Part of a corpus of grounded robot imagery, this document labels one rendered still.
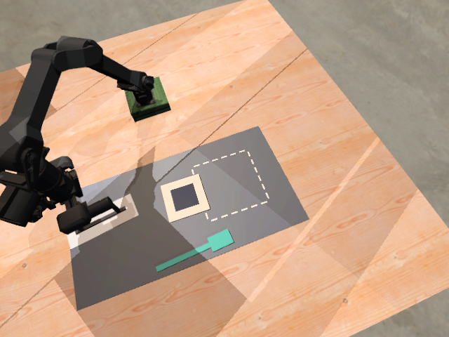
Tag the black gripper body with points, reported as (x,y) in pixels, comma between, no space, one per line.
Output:
(76,215)

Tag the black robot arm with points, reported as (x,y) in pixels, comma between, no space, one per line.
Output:
(21,144)

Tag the teal flat paddle-shaped tool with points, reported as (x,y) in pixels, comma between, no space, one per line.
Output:
(216,242)

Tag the cream square tile with dark grey centre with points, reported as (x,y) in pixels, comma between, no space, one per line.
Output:
(184,198)

